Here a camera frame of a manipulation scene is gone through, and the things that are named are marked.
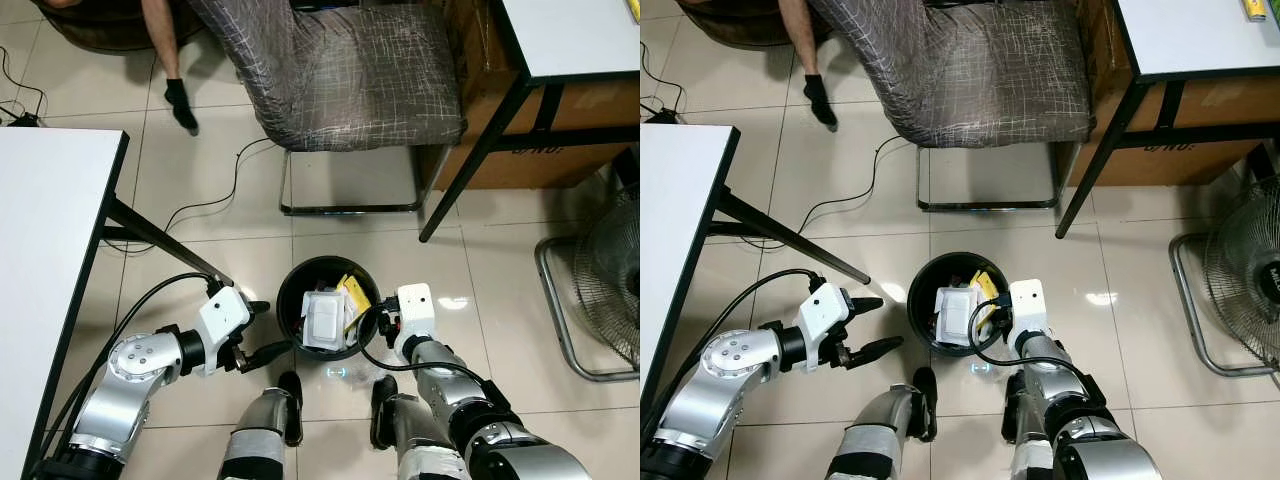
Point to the black round rubbish bin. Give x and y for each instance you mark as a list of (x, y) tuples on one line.
[(290, 300), (920, 295)]

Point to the white box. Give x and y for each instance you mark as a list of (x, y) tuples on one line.
[(955, 315), (325, 320)]

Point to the yellow packet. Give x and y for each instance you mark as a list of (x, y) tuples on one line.
[(985, 290), (355, 297)]

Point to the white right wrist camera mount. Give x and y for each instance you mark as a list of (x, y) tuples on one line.
[(415, 305), (1028, 300)]

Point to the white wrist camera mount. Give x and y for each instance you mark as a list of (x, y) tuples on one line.
[(822, 315), (222, 318), (1028, 300), (415, 305)]

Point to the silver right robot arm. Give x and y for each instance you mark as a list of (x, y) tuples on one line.
[(1050, 360), (440, 365)]

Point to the robot right leg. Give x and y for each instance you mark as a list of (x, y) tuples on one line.
[(410, 435), (1030, 450)]

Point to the robot left leg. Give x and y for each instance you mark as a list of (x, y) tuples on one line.
[(880, 430), (260, 430)]

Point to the metal floor fan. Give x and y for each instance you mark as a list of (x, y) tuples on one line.
[(610, 270), (1250, 260)]

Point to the grey checked fabric chair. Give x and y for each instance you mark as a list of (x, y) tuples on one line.
[(990, 80), (350, 80)]

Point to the white desk black frame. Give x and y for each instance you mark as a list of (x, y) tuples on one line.
[(1200, 35), (580, 35)]

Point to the robot leg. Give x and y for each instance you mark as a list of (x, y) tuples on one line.
[(1030, 450), (410, 435), (880, 430), (260, 430)]

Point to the white table black frame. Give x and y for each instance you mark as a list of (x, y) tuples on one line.
[(675, 220), (50, 250)]

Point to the person's bare leg black sock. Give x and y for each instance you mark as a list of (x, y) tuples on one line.
[(165, 50), (803, 45)]

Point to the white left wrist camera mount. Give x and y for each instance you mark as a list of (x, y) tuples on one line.
[(222, 318), (822, 315)]

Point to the dark brown seat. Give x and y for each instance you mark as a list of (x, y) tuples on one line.
[(100, 25), (730, 22)]

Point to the brown cardboard box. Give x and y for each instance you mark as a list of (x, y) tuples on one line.
[(1105, 90), (475, 90)]

